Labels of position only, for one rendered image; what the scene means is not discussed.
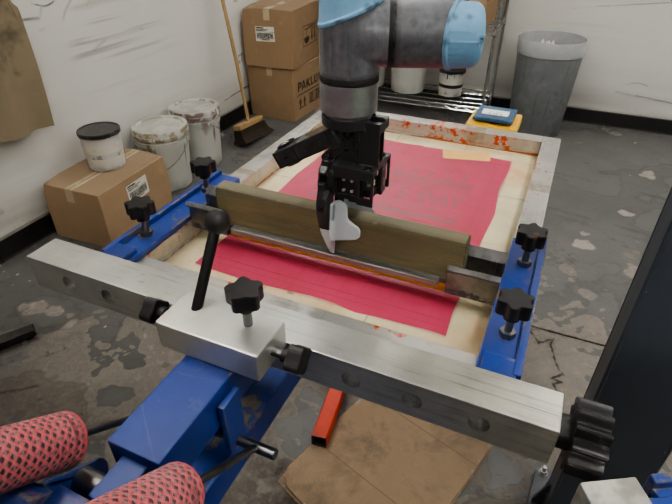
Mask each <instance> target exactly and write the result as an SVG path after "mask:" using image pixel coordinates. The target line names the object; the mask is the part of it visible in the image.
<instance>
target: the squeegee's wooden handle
mask: <svg viewBox="0 0 672 504"><path fill-rule="evenodd" d="M215 192H216V198H217V205H218V209H222V210H224V211H225V212H227V215H228V216H229V219H230V225H229V228H232V227H233V226H234V225H238V226H242V227H246V228H250V229H254V230H258V231H262V232H266V233H269V234H273V235H277V236H281V237H285V238H289V239H293V240H297V241H301V242H305V243H309V244H313V245H317V246H321V247H325V248H328V247H327V245H326V243H325V241H324V239H323V236H322V234H321V231H320V228H319V225H318V219H317V212H316V200H313V199H308V198H304V197H299V196H295V195H290V194H286V193H281V192H277V191H272V190H268V189H263V188H258V187H254V186H249V185H245V184H240V183H236V182H231V181H227V180H223V181H222V182H221V183H219V184H218V185H217V187H216V190H215ZM347 208H348V219H349V220H350V221H351V222H352V223H354V224H355V225H356V226H358V227H359V229H360V237H359V238H358V239H357V240H336V241H335V250H337V251H341V252H345V253H348V254H352V255H356V256H360V257H364V258H368V259H372V260H376V261H380V262H384V263H388V264H392V265H396V266H400V267H404V268H408V269H412V270H416V271H420V272H423V273H427V274H431V275H435V276H439V277H440V278H439V282H442V283H446V277H447V266H448V265H452V266H456V267H460V268H464V269H465V268H466V263H467V257H468V252H469V246H470V241H471V235H470V234H467V233H463V232H458V231H453V230H449V229H444V228H440V227H435V226H431V225H426V224H422V223H417V222H413V221H408V220H404V219H399V218H395V217H390V216H385V215H381V214H376V213H372V212H367V211H363V210H358V209H354V208H349V207H347Z"/></svg>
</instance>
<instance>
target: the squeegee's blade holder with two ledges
mask: <svg viewBox="0 0 672 504"><path fill-rule="evenodd" d="M231 233H232V234H235V235H239V236H243V237H247V238H250V239H254V240H258V241H262V242H266V243H270V244H274V245H277V246H281V247H285V248H289V249H293V250H297V251H300V252H304V253H308V254H312V255H316V256H320V257H323V258H327V259H331V260H335V261H339V262H343V263H346V264H350V265H354V266H358V267H362V268H366V269H369V270H373V271H377V272H381V273H385V274H389V275H392V276H396V277H400V278H404V279H408V280H412V281H415V282H419V283H423V284H427V285H431V286H435V287H437V285H438V283H439V278H440V277H439V276H435V275H431V274H427V273H423V272H420V271H416V270H412V269H408V268H404V267H400V266H396V265H392V264H388V263H384V262H380V261H376V260H372V259H368V258H364V257H360V256H356V255H352V254H348V253H345V252H341V251H337V250H335V253H334V254H333V253H330V252H329V250H328V248H325V247H321V246H317V245H313V244H309V243H305V242H301V241H297V240H293V239H289V238H285V237H281V236H277V235H273V234H269V233H266V232H262V231H258V230H254V229H250V228H246V227H242V226H238V225H234V226H233V227H232V228H231Z"/></svg>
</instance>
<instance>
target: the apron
mask: <svg viewBox="0 0 672 504"><path fill-rule="evenodd" d="M53 125H54V121H53V117H52V113H51V110H50V106H49V102H48V99H47V95H46V91H45V88H44V84H43V81H42V77H41V74H40V71H39V67H38V64H37V61H36V58H35V55H34V52H33V49H32V46H31V43H30V40H29V37H28V34H27V32H26V29H25V26H24V23H23V20H22V17H21V14H20V11H19V9H18V7H17V6H16V5H14V4H13V3H12V2H11V0H0V143H3V142H8V141H13V140H19V139H23V138H26V137H28V136H29V135H30V134H31V133H32V132H33V131H35V130H37V129H40V128H44V127H49V126H53Z"/></svg>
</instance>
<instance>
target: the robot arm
mask: <svg viewBox="0 0 672 504"><path fill-rule="evenodd" d="M317 27H318V28H319V69H320V79H319V85H320V110H321V111H322V124H323V126H321V127H319V128H316V129H314V130H312V131H310V132H308V133H306V134H303V135H301V136H299V137H297V138H295V139H294V137H293V138H290V139H288V140H285V141H284V142H283V143H281V144H280V145H279V146H278V147H277V150H276V151H275V152H274V153H273V154H272V156H273V158H274V159H275V161H276V163H277V164H278V166H279V168H280V169H282V168H284V167H287V166H288V167H290V166H293V165H295V164H297V163H299V162H301V161H302V160H303V159H305V158H308V157H310V156H312V155H315V154H317V153H319V152H322V151H324V150H326V149H328V150H327V151H325V152H324V153H323V154H322V156H321V158H322V161H321V164H320V167H319V171H318V191H317V199H316V212H317V219H318V225H319V228H320V231H321V234H322V236H323V239H324V241H325V243H326V245H327V247H328V250H329V252H330V253H333V254H334V253H335V241H336V240H357V239H358V238H359V237H360V229H359V227H358V226H356V225H355V224H354V223H352V222H351V221H350V220H349V219H348V208H347V207H349V208H354V209H358V210H363V211H367V212H372V213H375V211H374V209H373V208H372V207H373V197H374V196H375V195H376V194H379V195H381V194H382V193H383V191H384V190H385V187H389V176H390V161H391V153H387V152H384V134H385V130H386V128H387V127H388V126H389V116H385V115H379V114H376V111H377V105H378V86H379V71H380V67H387V68H429V69H445V70H451V69H462V68H472V67H474V66H475V65H476V64H477V63H478V61H479V59H480V57H481V54H482V50H483V45H484V39H485V31H486V13H485V8H484V6H483V5H482V4H481V3H480V2H477V1H469V0H319V17H318V23H317ZM386 164H387V176H386ZM385 178H386V179H385ZM334 198H335V201H334ZM367 198H370V199H367Z"/></svg>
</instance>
